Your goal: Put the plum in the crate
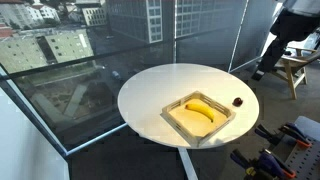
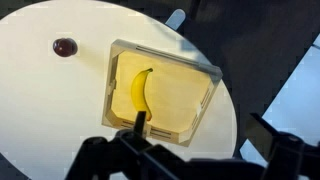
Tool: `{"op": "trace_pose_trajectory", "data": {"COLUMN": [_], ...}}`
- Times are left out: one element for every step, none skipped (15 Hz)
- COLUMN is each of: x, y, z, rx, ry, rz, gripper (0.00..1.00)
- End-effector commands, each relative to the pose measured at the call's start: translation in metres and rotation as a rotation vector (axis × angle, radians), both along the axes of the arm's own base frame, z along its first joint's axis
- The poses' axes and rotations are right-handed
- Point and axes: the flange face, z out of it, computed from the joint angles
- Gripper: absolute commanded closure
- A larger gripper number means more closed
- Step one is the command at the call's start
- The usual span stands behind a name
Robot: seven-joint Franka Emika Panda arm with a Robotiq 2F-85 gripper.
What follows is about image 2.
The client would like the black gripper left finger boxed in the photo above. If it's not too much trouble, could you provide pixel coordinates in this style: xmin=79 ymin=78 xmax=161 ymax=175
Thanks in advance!
xmin=64 ymin=111 xmax=201 ymax=180

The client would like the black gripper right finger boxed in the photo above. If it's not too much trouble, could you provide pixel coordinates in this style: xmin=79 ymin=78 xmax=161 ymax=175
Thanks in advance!
xmin=244 ymin=112 xmax=320 ymax=180

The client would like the dark purple plum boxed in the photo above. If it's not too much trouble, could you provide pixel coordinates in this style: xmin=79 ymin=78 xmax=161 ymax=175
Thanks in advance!
xmin=52 ymin=37 xmax=79 ymax=58

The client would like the light wooden crate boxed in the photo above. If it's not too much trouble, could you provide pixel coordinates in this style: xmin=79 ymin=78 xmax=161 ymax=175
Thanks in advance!
xmin=101 ymin=38 xmax=224 ymax=148

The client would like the yellow banana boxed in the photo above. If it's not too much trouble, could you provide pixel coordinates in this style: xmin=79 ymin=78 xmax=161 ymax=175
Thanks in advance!
xmin=130 ymin=67 xmax=154 ymax=122

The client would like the white table leg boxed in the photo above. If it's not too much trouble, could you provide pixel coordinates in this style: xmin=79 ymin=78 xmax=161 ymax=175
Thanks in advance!
xmin=165 ymin=8 xmax=186 ymax=31

